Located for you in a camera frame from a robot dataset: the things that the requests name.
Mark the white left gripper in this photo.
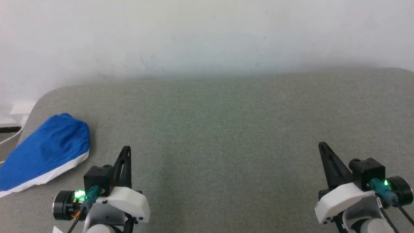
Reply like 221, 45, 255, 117
85, 146, 151, 233

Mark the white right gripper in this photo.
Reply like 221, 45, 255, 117
315, 141, 377, 233

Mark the blue and white garment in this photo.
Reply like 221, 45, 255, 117
0, 113, 91, 198

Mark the grey-green fabric sofa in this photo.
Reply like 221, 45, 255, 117
0, 67, 414, 233

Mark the black cable with teal plug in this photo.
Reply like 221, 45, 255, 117
370, 178, 414, 227
66, 185, 101, 233

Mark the white cable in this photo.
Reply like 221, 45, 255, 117
0, 128, 24, 147

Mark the white wall socket box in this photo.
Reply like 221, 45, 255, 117
10, 103, 36, 116

